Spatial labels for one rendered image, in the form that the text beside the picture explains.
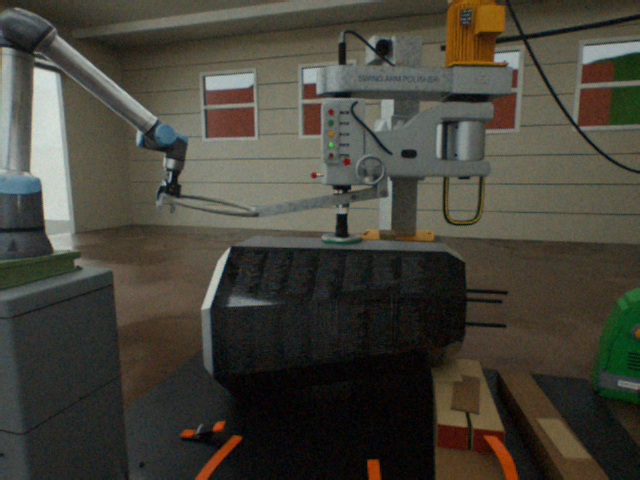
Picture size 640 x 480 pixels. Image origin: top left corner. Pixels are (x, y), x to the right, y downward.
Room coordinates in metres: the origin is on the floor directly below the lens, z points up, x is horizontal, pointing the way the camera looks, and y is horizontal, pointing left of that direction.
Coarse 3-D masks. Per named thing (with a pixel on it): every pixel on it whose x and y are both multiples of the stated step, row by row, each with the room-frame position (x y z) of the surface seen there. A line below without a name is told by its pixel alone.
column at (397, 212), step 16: (400, 48) 2.72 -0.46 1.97; (416, 48) 2.75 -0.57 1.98; (384, 64) 2.85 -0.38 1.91; (400, 64) 2.72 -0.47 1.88; (416, 64) 2.76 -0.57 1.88; (384, 112) 2.84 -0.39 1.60; (400, 112) 2.72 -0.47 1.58; (416, 112) 2.76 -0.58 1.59; (400, 192) 2.73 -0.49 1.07; (416, 192) 2.76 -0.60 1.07; (384, 208) 2.81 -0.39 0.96; (400, 208) 2.73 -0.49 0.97; (384, 224) 2.81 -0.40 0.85; (400, 224) 2.73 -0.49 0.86
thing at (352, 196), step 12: (348, 192) 2.22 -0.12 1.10; (360, 192) 2.12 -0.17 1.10; (372, 192) 2.12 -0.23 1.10; (384, 192) 2.09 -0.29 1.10; (276, 204) 2.19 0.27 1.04; (288, 204) 2.08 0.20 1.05; (300, 204) 2.09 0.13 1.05; (312, 204) 2.09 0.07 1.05; (324, 204) 2.10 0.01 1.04; (336, 204) 2.10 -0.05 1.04; (264, 216) 2.07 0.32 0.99
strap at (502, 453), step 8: (232, 440) 1.69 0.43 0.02; (488, 440) 1.40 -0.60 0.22; (496, 440) 1.40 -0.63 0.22; (224, 448) 1.64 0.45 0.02; (232, 448) 1.63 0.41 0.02; (496, 448) 1.36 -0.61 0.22; (504, 448) 1.36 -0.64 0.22; (216, 456) 1.59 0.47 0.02; (224, 456) 1.59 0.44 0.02; (504, 456) 1.32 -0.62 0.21; (208, 464) 1.54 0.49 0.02; (216, 464) 1.54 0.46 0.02; (368, 464) 1.53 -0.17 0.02; (376, 464) 1.53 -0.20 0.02; (504, 464) 1.30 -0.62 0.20; (512, 464) 1.31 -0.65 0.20; (200, 472) 1.49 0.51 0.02; (208, 472) 1.49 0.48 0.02; (376, 472) 1.49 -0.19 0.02; (512, 472) 1.29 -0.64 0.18
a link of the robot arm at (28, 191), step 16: (0, 176) 1.36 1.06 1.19; (16, 176) 1.40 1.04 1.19; (32, 176) 1.45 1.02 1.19; (0, 192) 1.32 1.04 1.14; (16, 192) 1.34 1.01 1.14; (32, 192) 1.38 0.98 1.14; (0, 208) 1.32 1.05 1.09; (16, 208) 1.34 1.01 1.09; (32, 208) 1.37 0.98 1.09; (0, 224) 1.32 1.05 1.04; (16, 224) 1.33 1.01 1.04; (32, 224) 1.37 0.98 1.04
